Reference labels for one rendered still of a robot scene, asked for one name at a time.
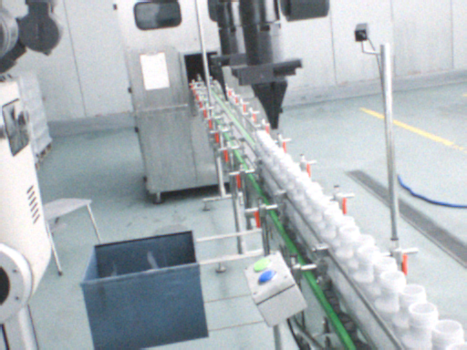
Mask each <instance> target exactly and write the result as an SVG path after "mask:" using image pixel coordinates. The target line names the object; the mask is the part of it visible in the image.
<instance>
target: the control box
mask: <svg viewBox="0 0 467 350"><path fill-rule="evenodd" d="M263 259H268V261H269V264H268V265H267V266H266V267H265V268H263V269H261V270H256V269H255V268H254V263H253V264H251V265H249V266H248V267H247V268H245V269H243V271H244V277H245V279H246V281H247V284H248V289H249V292H250V294H251V296H252V299H253V300H254V303H255V305H256V307H257V309H258V310H259V312H260V313H261V315H262V317H263V319H264V320H265V322H266V324H267V326H268V327H273V326H275V325H276V324H278V323H280V322H282V321H283V320H286V321H287V324H288V326H289V330H290V333H291V335H292V336H293V338H294V340H295V342H296V346H297V348H298V349H299V350H304V349H303V348H302V346H301V344H300V343H299V342H298V340H297V338H296V334H295V331H294V329H293V327H294V328H295V329H296V331H297V332H298V333H299V334H300V335H302V336H303V337H304V339H305V340H306V341H307V342H308V350H311V346H312V347H313V348H314V349H315V350H325V348H324V347H323V346H322V345H321V344H320V343H318V342H317V340H316V339H315V338H314V337H313V336H312V335H310V333H309V332H308V331H307V330H306V329H305V328H304V327H303V326H302V325H301V324H300V323H299V322H298V321H297V320H296V314H298V313H300V312H302V311H303V310H304V309H306V308H307V305H306V302H305V300H304V299H303V295H302V294H301V292H300V291H299V290H298V288H297V286H296V282H295V280H294V278H293V277H292V275H291V273H290V272H289V270H288V268H287V266H286V264H285V262H284V260H283V259H282V256H281V254H280V252H279V251H277V252H274V253H273V254H271V255H269V256H268V257H264V258H263ZM265 271H274V272H275V276H274V277H272V278H270V279H269V280H268V281H265V282H260V280H259V277H260V275H261V274H262V273H263V272H265Z"/></svg>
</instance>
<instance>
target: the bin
mask: <svg viewBox="0 0 467 350"><path fill-rule="evenodd" d="M260 232H262V229H254V230H250V231H245V232H235V233H230V234H225V235H220V236H209V237H204V238H199V239H196V237H195V234H194V229H191V230H184V231H178V232H169V233H164V234H158V235H152V236H148V237H137V238H132V239H127V240H121V241H115V242H107V243H101V244H92V245H91V251H90V253H89V256H88V259H87V262H86V265H85V267H84V270H83V275H82V278H81V281H80V283H79V285H80V287H82V294H83V298H84V303H85V306H86V310H87V315H88V325H89V330H90V333H91V338H92V342H93V345H94V349H95V350H141V349H146V348H151V347H155V346H160V345H168V344H178V343H182V342H187V341H191V340H196V339H201V338H205V337H209V332H212V331H217V330H222V329H227V328H235V327H241V326H246V325H249V324H259V323H262V322H264V321H265V320H258V321H253V322H248V323H243V324H235V325H230V326H226V327H221V328H212V329H208V326H207V321H206V310H205V304H206V303H211V302H216V301H221V300H226V299H234V298H240V297H245V296H249V295H251V294H250V293H246V294H241V295H236V296H231V297H227V298H222V299H212V300H207V301H204V299H203V293H202V284H201V278H200V275H201V269H200V265H205V264H210V263H225V262H230V261H234V260H240V259H244V258H249V257H260V256H265V251H260V252H251V253H247V254H241V255H235V256H231V257H221V258H216V259H211V260H206V261H200V258H199V255H198V248H197V243H199V242H208V241H213V240H219V239H224V238H229V237H234V236H245V235H249V234H255V233H260ZM150 270H154V271H150ZM148 271H149V272H148Z"/></svg>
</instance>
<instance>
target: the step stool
mask: <svg viewBox="0 0 467 350"><path fill-rule="evenodd" d="M89 203H91V200H80V199H60V200H57V201H51V202H50V203H47V204H45V205H43V206H42V209H43V213H44V217H45V226H46V231H47V236H48V238H49V239H50V242H51V247H52V253H53V255H54V259H55V261H56V265H57V269H58V273H59V275H63V273H62V271H61V268H60V262H59V259H58V257H57V252H56V248H55V245H54V243H53V236H54V232H55V231H59V230H60V229H62V228H65V227H67V224H66V223H58V221H59V218H60V216H62V215H64V214H66V213H69V212H70V211H73V210H75V209H79V208H81V207H83V206H85V205H86V208H87V209H88V214H89V216H90V218H91V223H92V225H93V228H94V230H95V232H96V234H97V237H98V239H99V244H101V243H102V240H101V238H100V236H99V230H98V227H97V224H96V223H95V221H94V218H93V216H92V213H91V209H90V207H89ZM54 218H56V220H55V222H48V221H50V220H53V219H54Z"/></svg>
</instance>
